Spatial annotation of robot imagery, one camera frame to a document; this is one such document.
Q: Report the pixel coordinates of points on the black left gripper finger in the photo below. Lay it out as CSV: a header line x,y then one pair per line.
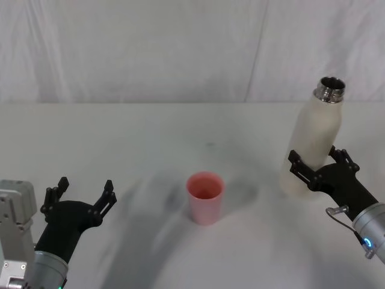
x,y
52,195
105,200

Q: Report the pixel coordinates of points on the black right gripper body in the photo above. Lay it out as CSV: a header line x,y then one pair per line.
x,y
343,186

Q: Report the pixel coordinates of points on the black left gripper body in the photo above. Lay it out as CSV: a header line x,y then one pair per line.
x,y
64,222

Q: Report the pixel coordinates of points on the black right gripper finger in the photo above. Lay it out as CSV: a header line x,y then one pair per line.
x,y
344,159
302,173

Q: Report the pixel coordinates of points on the cream vacuum bottle steel neck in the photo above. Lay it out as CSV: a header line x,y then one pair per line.
x,y
312,132

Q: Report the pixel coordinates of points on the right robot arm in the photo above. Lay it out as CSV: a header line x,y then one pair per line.
x,y
374,224

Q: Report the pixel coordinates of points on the white table cloth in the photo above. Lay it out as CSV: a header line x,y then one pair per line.
x,y
150,135

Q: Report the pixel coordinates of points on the pink cup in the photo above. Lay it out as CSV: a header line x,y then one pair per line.
x,y
205,204

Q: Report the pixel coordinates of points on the white curtain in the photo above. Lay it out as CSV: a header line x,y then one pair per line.
x,y
150,45

